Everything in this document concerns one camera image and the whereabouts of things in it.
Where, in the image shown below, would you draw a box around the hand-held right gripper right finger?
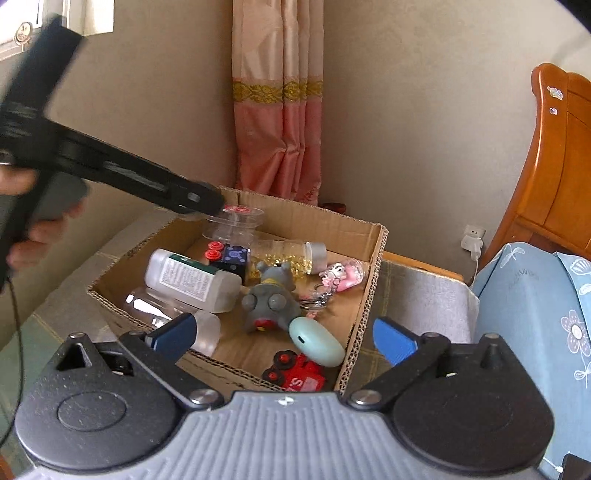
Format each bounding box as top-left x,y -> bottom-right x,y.
346,316 -> 514,411

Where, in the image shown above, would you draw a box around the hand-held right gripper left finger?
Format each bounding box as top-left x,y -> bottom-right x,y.
54,312 -> 223,413

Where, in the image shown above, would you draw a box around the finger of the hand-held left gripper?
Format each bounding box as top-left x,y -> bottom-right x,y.
55,124 -> 226,217

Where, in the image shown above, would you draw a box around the clear plastic bottle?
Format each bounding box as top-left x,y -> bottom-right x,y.
123,286 -> 223,359

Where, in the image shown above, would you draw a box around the white labelled plastic bottle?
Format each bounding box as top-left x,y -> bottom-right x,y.
144,248 -> 243,315

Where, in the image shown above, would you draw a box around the mint green earbuds case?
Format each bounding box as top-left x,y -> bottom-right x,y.
288,316 -> 345,368

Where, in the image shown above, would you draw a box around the pink figure keychain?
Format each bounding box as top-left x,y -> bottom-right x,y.
318,258 -> 370,294

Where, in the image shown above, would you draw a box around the grey toy animal figure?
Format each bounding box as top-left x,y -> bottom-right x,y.
240,260 -> 304,336

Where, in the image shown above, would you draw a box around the cardboard box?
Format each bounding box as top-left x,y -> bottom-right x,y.
87,185 -> 390,398

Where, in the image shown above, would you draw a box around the person's left hand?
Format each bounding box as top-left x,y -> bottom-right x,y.
0,165 -> 86,278

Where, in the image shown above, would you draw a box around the metal keyring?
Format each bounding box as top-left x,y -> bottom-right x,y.
298,284 -> 339,320

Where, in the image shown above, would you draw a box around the black toy cube red wheels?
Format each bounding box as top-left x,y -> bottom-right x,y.
203,240 -> 253,280

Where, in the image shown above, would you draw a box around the red toy train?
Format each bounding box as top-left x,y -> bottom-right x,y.
262,350 -> 327,394

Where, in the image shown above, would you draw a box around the clear plastic jar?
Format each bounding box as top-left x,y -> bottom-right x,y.
203,205 -> 265,241

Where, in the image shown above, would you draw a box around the capsule bottle with silver cap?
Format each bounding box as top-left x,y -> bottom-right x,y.
247,239 -> 328,283

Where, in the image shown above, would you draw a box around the blue floral bedding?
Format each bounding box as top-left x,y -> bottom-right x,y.
470,242 -> 591,480

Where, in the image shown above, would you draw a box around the pink and cream curtain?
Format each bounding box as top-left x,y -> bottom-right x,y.
231,0 -> 325,206

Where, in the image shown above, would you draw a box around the wooden bed headboard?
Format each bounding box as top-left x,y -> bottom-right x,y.
480,62 -> 591,269

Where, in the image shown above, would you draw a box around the white charger plug with cable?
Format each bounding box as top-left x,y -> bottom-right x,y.
460,234 -> 484,284

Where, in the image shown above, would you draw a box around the white window frame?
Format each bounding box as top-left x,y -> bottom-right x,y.
0,0 -> 114,59

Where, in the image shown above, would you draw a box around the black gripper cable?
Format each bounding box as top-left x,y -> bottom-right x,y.
0,276 -> 25,455

